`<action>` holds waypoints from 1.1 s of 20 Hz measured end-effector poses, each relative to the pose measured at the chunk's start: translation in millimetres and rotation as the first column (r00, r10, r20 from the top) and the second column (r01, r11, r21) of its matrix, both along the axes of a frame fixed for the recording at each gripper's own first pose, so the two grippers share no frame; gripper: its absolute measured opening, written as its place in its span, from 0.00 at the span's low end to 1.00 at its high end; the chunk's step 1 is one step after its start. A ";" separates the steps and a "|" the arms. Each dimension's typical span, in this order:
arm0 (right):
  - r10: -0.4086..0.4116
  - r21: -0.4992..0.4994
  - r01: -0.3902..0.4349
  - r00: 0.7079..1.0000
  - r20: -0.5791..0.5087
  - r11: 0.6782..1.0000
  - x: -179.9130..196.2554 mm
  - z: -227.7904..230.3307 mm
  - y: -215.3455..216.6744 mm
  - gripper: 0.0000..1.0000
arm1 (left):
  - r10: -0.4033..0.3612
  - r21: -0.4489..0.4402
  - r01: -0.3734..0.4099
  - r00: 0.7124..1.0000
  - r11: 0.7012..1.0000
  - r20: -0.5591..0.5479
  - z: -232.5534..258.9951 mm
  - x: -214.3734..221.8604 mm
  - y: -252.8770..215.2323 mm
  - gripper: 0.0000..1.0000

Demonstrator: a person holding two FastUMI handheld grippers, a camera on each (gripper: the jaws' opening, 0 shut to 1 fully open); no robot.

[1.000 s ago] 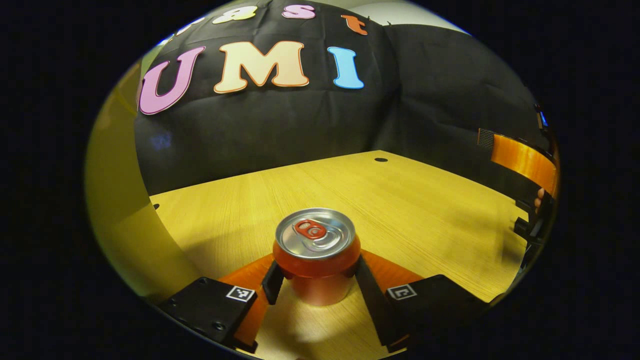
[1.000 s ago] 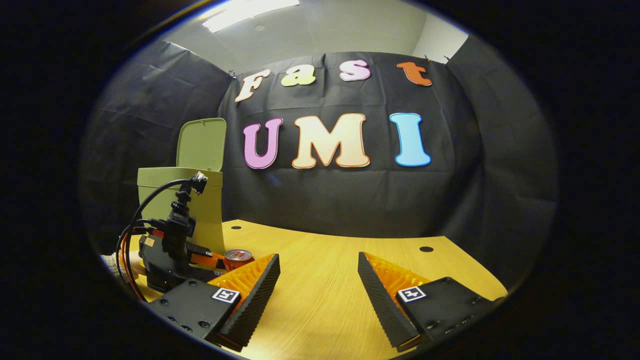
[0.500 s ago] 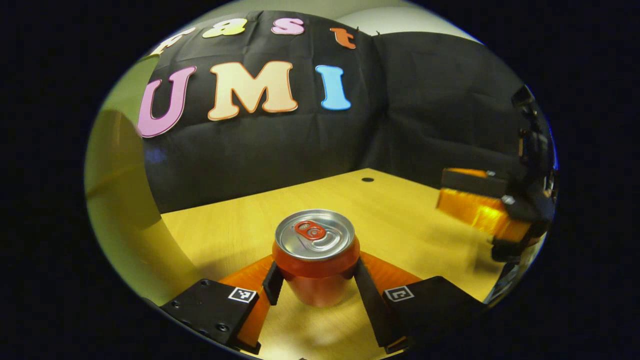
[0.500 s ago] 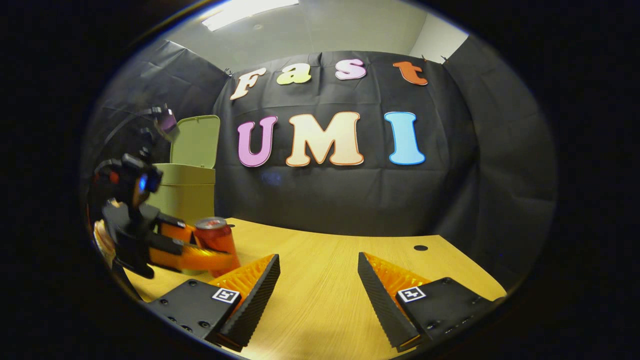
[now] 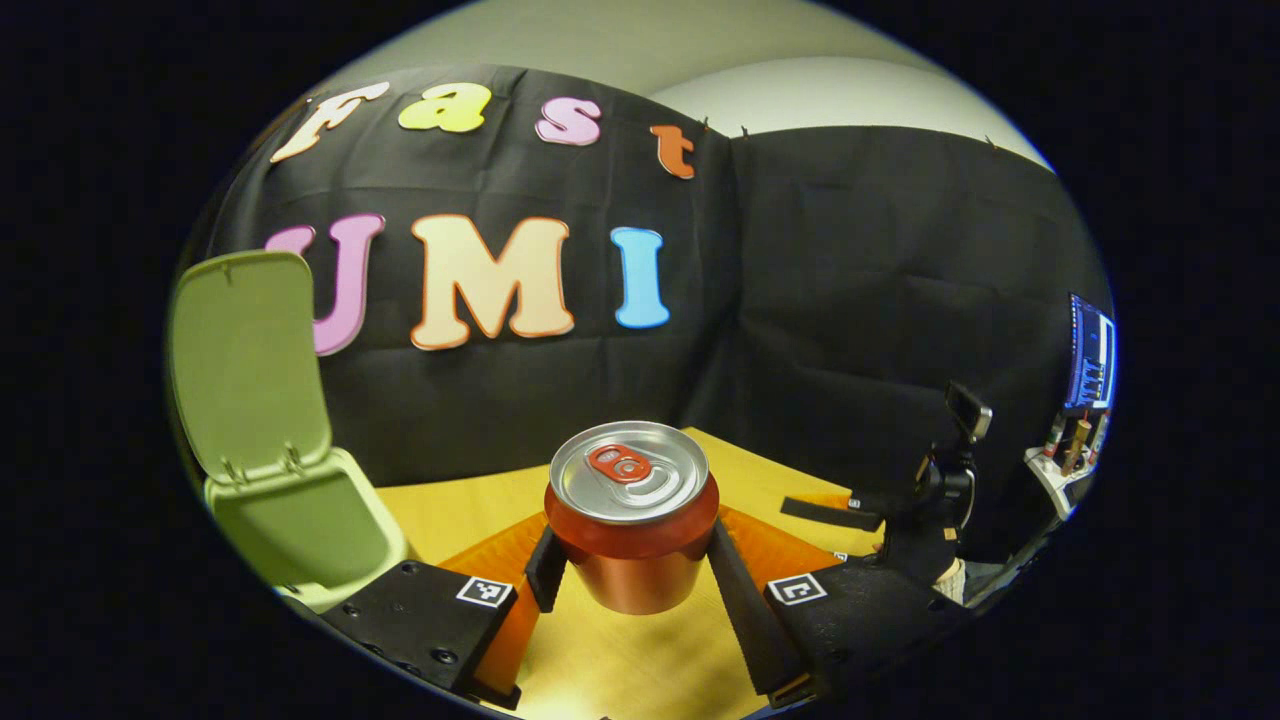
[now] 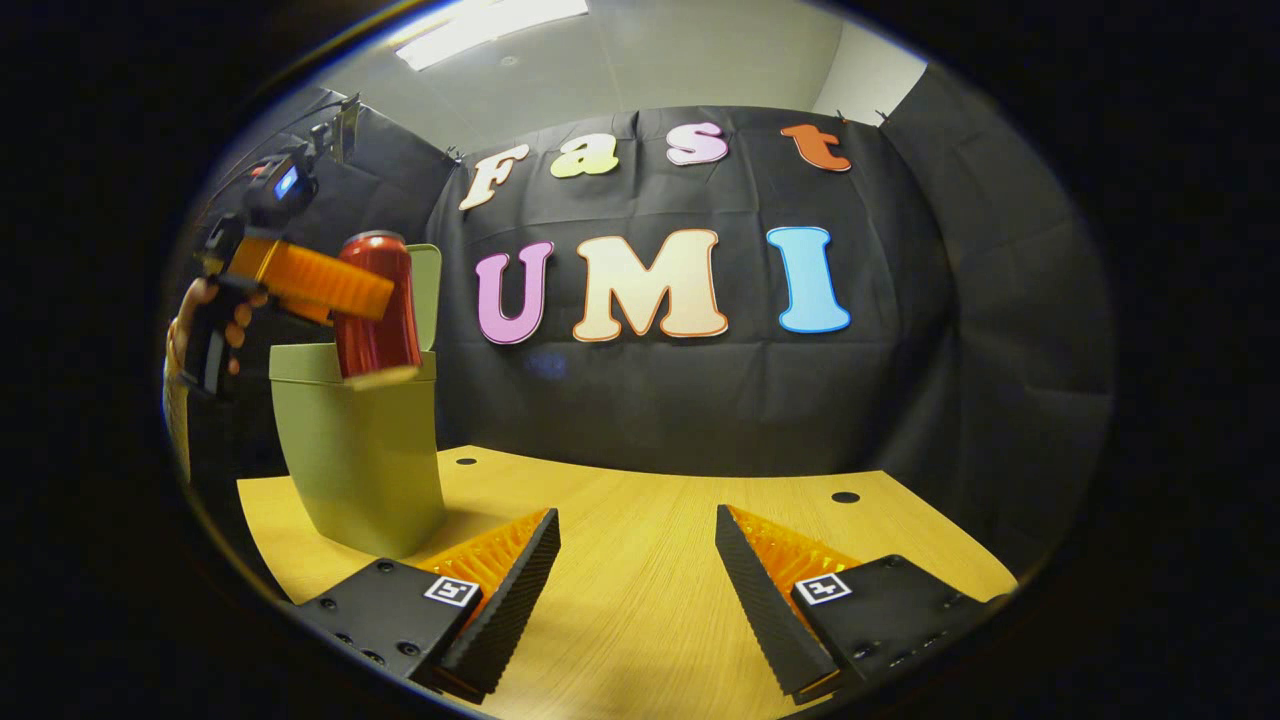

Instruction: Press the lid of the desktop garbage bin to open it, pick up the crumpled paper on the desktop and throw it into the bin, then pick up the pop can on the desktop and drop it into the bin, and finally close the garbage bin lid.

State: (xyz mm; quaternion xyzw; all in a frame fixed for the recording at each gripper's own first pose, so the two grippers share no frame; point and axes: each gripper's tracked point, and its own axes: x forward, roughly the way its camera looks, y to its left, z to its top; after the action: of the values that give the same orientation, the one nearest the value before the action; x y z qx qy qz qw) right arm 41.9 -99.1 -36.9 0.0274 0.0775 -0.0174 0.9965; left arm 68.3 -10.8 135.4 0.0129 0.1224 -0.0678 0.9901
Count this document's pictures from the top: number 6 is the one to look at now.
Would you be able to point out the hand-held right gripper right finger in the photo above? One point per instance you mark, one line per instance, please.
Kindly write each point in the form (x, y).
(765, 610)

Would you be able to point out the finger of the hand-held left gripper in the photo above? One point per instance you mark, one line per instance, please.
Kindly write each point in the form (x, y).
(320, 285)

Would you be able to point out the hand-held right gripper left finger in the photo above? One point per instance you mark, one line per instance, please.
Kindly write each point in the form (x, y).
(505, 610)

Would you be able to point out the red pop can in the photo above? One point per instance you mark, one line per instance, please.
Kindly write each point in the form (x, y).
(385, 340)

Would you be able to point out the green desktop garbage bin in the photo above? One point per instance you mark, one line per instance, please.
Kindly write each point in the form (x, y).
(360, 460)

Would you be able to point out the wooden desktop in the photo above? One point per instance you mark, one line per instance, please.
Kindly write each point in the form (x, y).
(640, 540)

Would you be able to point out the black backdrop cloth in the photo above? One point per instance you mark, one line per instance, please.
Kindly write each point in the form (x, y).
(700, 400)

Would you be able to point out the ceiling light panel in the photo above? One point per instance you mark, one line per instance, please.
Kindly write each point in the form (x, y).
(480, 25)

